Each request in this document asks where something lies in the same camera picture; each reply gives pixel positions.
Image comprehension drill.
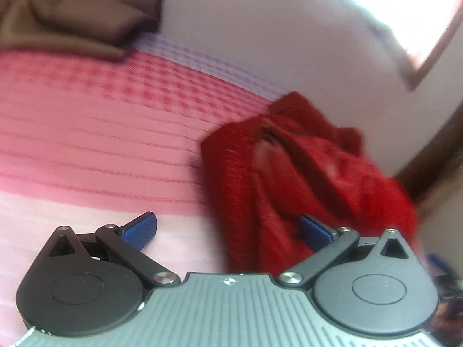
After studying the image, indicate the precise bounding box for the red puffer jacket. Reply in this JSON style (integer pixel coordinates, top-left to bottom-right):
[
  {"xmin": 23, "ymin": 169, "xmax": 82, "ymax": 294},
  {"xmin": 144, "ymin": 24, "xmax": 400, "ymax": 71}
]
[{"xmin": 201, "ymin": 91, "xmax": 423, "ymax": 274}]

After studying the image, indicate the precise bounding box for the pink checked bed sheet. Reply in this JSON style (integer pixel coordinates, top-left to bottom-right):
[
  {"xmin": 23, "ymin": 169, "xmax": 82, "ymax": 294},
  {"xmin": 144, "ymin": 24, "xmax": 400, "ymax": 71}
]
[{"xmin": 0, "ymin": 32, "xmax": 290, "ymax": 347}]

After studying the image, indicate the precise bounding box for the brown cloth garment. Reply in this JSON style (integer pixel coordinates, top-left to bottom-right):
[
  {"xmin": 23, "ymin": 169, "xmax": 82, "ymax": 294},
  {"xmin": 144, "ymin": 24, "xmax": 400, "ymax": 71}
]
[{"xmin": 0, "ymin": 0, "xmax": 164, "ymax": 63}]

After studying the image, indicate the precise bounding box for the window with grey frame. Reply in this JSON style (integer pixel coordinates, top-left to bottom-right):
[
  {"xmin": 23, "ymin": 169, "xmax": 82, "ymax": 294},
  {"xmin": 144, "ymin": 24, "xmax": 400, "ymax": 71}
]
[{"xmin": 326, "ymin": 0, "xmax": 463, "ymax": 92}]

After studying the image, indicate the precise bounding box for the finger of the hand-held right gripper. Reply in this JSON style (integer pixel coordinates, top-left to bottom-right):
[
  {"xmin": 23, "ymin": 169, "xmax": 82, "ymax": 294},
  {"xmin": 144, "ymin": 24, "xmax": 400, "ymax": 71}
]
[{"xmin": 427, "ymin": 254, "xmax": 457, "ymax": 279}]

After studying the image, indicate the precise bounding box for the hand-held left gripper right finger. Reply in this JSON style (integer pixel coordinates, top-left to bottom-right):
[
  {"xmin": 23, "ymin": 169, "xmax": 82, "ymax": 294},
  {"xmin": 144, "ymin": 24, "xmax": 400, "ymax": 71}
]
[{"xmin": 278, "ymin": 214, "xmax": 417, "ymax": 288}]

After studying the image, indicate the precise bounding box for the dark wooden post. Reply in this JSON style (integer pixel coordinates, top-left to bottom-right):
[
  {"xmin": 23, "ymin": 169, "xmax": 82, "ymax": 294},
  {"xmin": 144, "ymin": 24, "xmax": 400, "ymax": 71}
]
[{"xmin": 394, "ymin": 108, "xmax": 463, "ymax": 206}]

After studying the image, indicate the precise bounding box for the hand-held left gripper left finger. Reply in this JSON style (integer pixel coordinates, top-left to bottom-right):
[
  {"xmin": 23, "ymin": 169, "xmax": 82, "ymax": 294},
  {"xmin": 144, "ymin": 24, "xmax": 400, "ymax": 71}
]
[{"xmin": 38, "ymin": 211, "xmax": 181, "ymax": 287}]

